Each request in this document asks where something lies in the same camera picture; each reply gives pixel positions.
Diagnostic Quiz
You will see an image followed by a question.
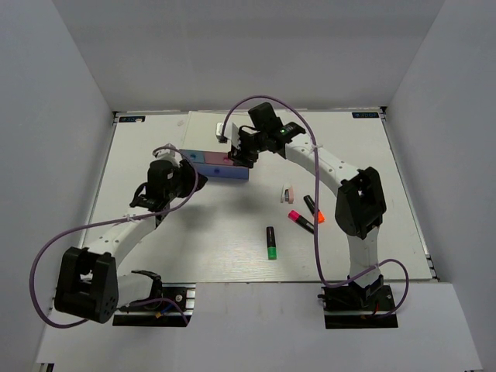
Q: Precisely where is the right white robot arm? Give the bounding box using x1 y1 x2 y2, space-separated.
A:
215 102 387 309

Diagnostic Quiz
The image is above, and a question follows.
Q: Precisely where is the green highlighter black body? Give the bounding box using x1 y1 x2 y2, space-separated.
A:
266 226 277 260

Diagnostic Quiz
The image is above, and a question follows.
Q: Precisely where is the orange highlighter black body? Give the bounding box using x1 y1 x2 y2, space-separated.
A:
303 195 326 224

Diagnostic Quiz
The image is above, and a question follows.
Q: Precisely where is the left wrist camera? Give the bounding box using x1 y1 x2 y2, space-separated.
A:
152 143 177 159

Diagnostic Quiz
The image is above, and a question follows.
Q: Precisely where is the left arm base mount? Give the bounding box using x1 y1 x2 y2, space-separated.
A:
112 270 196 328

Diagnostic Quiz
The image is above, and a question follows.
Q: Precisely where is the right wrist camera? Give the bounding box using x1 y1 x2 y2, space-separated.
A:
215 122 239 147

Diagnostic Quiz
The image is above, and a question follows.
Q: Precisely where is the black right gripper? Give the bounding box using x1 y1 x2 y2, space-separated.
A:
229 129 269 169

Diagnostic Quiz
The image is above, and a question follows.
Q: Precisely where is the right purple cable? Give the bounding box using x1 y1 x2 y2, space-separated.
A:
223 95 410 319

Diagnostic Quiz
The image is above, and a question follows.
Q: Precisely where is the pink drawer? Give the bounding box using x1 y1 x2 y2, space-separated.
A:
204 151 233 166

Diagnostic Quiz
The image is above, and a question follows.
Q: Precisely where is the light blue drawer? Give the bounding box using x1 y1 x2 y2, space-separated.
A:
181 149 205 164

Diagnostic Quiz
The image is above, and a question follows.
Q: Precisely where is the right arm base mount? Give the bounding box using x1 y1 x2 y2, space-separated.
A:
317 285 398 329

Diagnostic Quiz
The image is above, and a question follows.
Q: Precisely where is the purple cable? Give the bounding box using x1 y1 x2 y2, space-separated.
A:
29 145 199 329
223 95 410 319

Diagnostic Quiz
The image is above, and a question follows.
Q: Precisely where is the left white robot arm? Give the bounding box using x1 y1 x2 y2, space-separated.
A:
54 160 208 323

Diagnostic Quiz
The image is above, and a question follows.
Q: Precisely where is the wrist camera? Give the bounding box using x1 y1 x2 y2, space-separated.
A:
152 143 177 159
215 122 239 147

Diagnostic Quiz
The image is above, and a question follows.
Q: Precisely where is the white drawer organizer cabinet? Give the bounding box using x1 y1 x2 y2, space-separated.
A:
181 112 231 153

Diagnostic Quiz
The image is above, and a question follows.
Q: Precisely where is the dark blue drawer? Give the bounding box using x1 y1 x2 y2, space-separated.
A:
195 163 250 181

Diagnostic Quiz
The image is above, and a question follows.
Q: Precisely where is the pink highlighter black body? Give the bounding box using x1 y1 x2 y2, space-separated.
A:
288 210 315 234

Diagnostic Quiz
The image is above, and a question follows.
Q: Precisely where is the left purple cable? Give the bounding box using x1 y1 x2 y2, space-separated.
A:
29 145 199 329

